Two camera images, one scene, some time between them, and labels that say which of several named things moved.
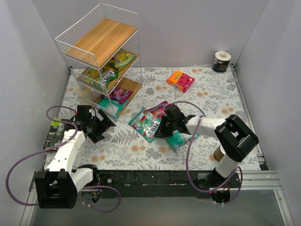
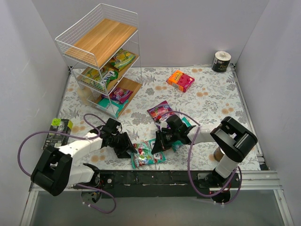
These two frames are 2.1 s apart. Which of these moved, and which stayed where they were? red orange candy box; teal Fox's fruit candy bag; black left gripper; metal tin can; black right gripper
Moved: black right gripper; teal Fox's fruit candy bag; black left gripper
Stayed: red orange candy box; metal tin can
